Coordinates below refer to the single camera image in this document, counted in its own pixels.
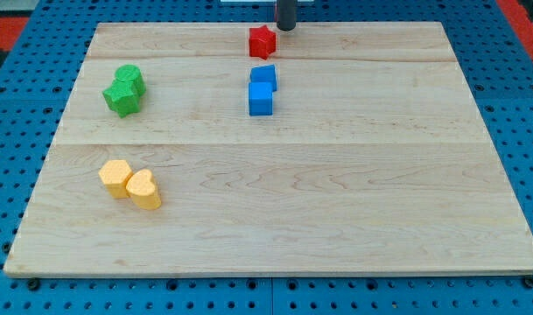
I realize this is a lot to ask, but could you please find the red star block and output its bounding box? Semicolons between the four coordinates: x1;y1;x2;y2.
249;24;277;60

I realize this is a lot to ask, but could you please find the green star block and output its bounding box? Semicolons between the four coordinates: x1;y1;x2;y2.
102;80;140;118

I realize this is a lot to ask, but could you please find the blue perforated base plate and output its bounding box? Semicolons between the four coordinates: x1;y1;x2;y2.
0;1;533;314

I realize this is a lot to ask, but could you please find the yellow heart block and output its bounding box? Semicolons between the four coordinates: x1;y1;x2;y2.
126;169;162;210

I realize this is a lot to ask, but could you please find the green cylinder block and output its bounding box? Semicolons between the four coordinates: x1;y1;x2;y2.
115;64;146;96

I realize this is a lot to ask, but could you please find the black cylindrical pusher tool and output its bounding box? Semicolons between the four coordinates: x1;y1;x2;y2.
275;0;298;32

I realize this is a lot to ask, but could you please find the blue cube block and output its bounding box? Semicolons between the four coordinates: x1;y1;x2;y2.
248;82;273;116

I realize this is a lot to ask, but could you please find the wooden board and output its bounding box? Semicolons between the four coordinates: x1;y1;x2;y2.
4;22;533;278

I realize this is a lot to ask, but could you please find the blue angled block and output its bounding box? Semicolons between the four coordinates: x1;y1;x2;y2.
249;64;277;92

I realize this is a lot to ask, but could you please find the yellow hexagon block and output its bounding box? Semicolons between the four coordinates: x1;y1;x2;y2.
98;159;133;199

